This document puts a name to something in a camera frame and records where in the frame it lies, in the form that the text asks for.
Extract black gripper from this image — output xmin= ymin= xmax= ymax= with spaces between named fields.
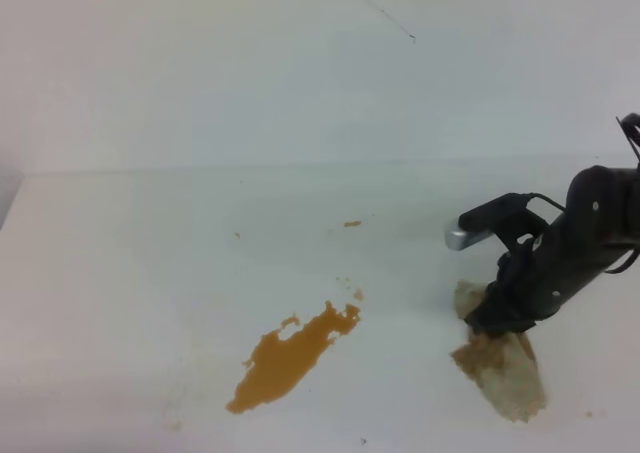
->
xmin=464 ymin=246 xmax=590 ymax=337

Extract stained green rag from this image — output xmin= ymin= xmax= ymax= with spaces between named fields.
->
xmin=449 ymin=278 xmax=548 ymax=423

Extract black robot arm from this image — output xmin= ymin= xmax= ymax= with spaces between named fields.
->
xmin=457 ymin=166 xmax=639 ymax=337

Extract small coffee droplets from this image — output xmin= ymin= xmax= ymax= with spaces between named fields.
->
xmin=335 ymin=277 xmax=364 ymax=302

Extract brown coffee puddle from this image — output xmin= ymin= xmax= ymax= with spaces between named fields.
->
xmin=225 ymin=301 xmax=361 ymax=415

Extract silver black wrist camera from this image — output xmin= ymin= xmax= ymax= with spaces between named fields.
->
xmin=445 ymin=193 xmax=548 ymax=251

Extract black camera cable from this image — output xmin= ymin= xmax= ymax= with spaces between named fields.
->
xmin=524 ymin=192 xmax=569 ymax=214

